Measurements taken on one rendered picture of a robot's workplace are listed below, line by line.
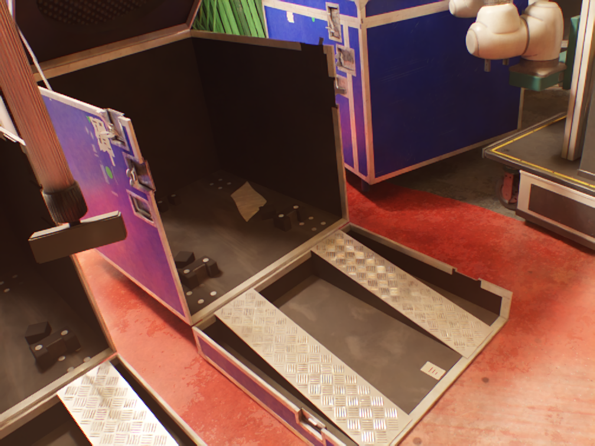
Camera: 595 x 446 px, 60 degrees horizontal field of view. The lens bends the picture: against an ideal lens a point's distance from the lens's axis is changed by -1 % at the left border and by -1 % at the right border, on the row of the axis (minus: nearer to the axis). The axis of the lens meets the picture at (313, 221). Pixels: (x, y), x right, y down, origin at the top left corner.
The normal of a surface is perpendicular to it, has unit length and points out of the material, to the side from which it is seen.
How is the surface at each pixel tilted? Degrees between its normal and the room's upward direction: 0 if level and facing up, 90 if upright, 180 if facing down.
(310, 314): 2
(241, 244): 0
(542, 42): 94
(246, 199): 2
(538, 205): 90
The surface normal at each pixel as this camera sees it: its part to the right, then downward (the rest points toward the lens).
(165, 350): -0.11, -0.85
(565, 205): -0.82, 0.37
